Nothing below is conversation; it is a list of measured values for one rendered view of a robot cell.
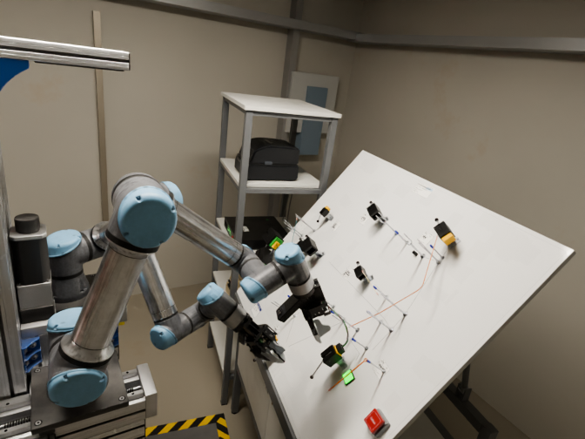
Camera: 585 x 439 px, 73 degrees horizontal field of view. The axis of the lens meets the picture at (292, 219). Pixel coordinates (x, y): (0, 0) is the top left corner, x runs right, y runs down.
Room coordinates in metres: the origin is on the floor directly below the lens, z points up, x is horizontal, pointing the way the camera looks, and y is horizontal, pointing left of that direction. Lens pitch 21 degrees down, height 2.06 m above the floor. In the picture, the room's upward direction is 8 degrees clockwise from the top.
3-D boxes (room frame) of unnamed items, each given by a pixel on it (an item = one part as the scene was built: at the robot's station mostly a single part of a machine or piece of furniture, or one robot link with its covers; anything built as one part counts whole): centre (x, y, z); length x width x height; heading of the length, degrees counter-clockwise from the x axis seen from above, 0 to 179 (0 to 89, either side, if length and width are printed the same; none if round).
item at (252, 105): (2.27, 0.17, 0.92); 0.60 x 0.50 x 1.85; 23
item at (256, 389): (1.60, 0.09, 0.60); 0.55 x 0.02 x 0.39; 23
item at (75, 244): (1.25, 0.79, 1.33); 0.13 x 0.12 x 0.14; 151
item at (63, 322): (0.83, 0.52, 1.33); 0.13 x 0.12 x 0.14; 32
